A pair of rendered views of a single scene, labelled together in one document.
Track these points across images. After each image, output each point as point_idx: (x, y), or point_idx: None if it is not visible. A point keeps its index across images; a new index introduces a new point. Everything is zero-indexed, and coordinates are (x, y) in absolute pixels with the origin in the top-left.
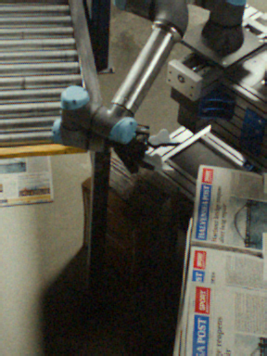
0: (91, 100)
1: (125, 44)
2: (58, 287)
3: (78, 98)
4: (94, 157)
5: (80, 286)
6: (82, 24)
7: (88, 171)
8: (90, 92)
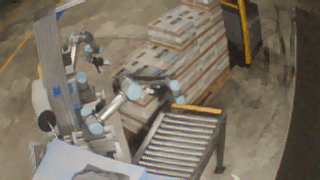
0: (169, 84)
1: None
2: (182, 172)
3: (174, 80)
4: (170, 108)
5: (175, 171)
6: (137, 155)
7: None
8: (155, 126)
